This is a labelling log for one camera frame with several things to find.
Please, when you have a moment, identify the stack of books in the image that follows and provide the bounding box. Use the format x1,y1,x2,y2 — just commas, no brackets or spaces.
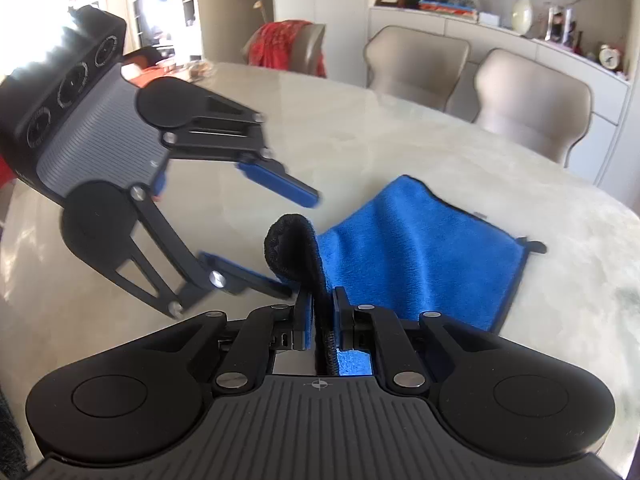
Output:
417,0,481,21

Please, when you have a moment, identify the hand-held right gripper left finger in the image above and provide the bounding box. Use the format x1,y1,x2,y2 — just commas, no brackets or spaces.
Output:
170,287,316,392

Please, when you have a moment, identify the clear plastic snack bag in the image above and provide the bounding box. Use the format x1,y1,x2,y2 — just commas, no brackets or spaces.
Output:
182,61,217,82

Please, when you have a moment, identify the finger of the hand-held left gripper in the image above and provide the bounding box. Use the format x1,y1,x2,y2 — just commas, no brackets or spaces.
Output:
160,85,320,209
95,185,294,319

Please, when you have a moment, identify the beige dining chair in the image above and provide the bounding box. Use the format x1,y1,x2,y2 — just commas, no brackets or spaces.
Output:
242,20,327,79
362,25,472,112
472,49,593,167

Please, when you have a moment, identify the white alarm clock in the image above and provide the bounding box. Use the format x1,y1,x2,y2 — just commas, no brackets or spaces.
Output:
597,44,624,71

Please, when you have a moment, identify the white ceramic vase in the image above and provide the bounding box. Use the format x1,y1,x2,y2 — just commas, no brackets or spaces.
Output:
511,0,535,36

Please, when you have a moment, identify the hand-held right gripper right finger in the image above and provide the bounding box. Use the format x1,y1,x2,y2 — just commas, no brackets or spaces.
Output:
332,286,481,392

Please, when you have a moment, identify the clear glass display case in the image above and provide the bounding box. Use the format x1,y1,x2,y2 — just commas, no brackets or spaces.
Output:
545,4,576,43

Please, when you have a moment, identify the orange box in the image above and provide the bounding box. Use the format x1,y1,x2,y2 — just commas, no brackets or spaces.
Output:
122,66,176,90

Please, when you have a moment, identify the red patterned cloth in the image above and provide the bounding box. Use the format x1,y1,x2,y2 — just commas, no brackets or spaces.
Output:
247,20,313,72

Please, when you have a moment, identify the blue and grey towel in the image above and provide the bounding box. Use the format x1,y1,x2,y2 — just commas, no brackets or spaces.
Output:
263,175,548,378

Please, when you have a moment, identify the white sideboard cabinet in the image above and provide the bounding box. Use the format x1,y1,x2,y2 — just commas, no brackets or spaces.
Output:
367,5,632,188

